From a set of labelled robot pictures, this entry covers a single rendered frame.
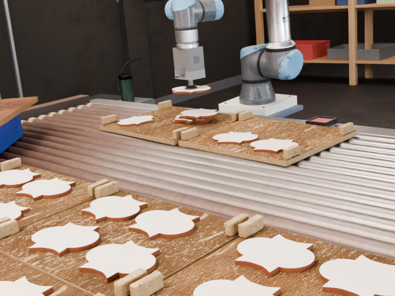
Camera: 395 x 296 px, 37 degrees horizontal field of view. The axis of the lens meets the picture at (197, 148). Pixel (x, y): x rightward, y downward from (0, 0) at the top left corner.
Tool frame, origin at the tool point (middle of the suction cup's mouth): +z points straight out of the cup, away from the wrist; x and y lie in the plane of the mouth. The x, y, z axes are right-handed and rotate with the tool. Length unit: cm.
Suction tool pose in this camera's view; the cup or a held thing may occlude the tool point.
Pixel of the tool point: (191, 91)
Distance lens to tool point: 198.5
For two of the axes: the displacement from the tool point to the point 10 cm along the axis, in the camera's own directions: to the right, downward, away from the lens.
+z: 0.8, 9.6, 2.7
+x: 7.7, -2.3, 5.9
